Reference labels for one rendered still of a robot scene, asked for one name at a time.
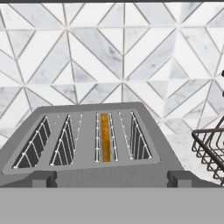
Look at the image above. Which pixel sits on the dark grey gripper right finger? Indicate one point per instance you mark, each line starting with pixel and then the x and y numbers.
pixel 182 179

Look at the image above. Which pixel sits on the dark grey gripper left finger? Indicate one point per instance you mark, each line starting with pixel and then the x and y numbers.
pixel 40 179

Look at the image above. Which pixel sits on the grey four-slot toaster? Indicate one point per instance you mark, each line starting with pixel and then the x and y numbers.
pixel 84 145

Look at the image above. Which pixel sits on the brown bread slice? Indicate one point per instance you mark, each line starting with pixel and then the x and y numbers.
pixel 105 138

